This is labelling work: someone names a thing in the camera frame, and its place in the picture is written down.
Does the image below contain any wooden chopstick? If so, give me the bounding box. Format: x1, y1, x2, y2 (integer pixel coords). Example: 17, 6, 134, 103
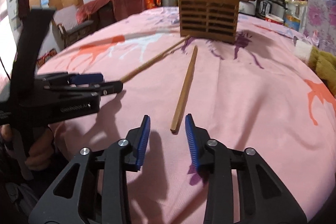
120, 35, 190, 84
170, 46, 198, 134

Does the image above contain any person's left hand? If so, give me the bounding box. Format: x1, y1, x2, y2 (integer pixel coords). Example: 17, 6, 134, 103
1, 124, 55, 170

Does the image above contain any wooden armchair with cushion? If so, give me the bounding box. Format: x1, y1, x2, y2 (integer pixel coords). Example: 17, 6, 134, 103
51, 5, 96, 50

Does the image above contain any red cloth covered side table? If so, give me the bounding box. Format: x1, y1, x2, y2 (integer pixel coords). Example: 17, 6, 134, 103
76, 0, 147, 23

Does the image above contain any pink deer print tablecloth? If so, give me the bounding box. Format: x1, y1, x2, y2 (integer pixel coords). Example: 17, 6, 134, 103
51, 15, 335, 223

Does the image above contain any wooden slatted utensil holder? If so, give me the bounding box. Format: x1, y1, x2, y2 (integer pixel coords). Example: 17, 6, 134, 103
178, 0, 239, 44

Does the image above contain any olive green plush cloth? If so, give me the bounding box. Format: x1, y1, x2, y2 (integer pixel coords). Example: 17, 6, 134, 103
294, 40, 336, 97

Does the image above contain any white clay pot cooker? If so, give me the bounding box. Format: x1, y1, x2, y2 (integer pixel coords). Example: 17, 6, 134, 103
239, 0, 256, 16

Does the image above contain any cooking oil bottle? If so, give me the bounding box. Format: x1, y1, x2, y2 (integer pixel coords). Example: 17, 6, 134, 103
284, 0, 307, 34

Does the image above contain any black silver pressure cooker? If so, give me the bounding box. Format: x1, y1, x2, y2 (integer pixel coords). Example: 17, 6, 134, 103
256, 0, 286, 19

